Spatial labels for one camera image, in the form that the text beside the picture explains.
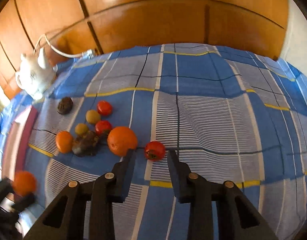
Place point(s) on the red cherry tomato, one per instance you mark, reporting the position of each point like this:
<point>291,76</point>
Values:
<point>102,128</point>
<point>104,108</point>

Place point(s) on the yellow green round fruit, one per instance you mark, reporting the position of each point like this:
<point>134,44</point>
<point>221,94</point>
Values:
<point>92,116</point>

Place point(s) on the wooden wall panelling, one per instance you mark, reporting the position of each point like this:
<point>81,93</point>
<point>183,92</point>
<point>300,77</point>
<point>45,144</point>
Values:
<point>74,26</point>

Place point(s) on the large orange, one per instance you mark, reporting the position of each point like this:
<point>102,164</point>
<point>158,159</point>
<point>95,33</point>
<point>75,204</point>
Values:
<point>120,140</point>

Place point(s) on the pink rimmed white tray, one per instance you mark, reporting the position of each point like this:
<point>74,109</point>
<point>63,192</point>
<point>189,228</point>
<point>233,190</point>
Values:
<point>17,142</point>

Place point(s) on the small yellow green fruit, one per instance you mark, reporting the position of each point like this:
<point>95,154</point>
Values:
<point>81,129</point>

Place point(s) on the dark wrinkled passion fruit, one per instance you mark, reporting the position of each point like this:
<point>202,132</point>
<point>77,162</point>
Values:
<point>65,105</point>

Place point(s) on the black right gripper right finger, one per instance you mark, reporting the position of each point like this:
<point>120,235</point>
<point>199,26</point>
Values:
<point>236,216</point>

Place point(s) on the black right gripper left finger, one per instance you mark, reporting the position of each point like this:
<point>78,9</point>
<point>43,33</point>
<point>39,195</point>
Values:
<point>64,218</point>

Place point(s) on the small orange tangerine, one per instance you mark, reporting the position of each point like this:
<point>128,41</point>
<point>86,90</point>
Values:
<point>24,183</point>

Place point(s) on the large dark wrinkled fruit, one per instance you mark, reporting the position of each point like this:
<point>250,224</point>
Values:
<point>86,144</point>

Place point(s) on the small orange mandarin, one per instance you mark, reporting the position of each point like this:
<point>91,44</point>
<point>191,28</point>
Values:
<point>64,141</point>

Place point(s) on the white ceramic electric kettle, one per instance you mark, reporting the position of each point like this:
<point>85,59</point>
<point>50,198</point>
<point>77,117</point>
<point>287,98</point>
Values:
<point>35,74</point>

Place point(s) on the red tomato with stem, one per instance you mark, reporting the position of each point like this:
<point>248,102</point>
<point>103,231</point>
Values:
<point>154,151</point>

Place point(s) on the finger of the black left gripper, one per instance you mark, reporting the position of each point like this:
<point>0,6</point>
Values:
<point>5,188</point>
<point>22,203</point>

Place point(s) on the blue plaid tablecloth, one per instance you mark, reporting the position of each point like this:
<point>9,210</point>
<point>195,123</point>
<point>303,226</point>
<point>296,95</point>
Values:
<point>229,114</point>

